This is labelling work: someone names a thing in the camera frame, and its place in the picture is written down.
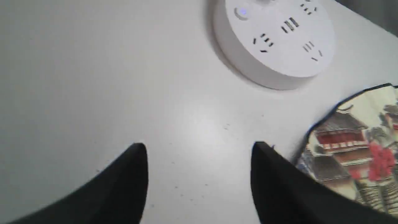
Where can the white desk lamp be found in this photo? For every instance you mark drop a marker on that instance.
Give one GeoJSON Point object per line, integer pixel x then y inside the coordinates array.
{"type": "Point", "coordinates": [278, 44]}

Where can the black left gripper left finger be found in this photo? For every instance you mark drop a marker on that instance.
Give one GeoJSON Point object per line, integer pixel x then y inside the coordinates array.
{"type": "Point", "coordinates": [116, 195]}

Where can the painted paper folding fan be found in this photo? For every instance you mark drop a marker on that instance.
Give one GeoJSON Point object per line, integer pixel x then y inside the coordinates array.
{"type": "Point", "coordinates": [353, 149]}

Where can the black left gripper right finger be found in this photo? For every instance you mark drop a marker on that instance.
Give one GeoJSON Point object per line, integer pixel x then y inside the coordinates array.
{"type": "Point", "coordinates": [282, 194]}

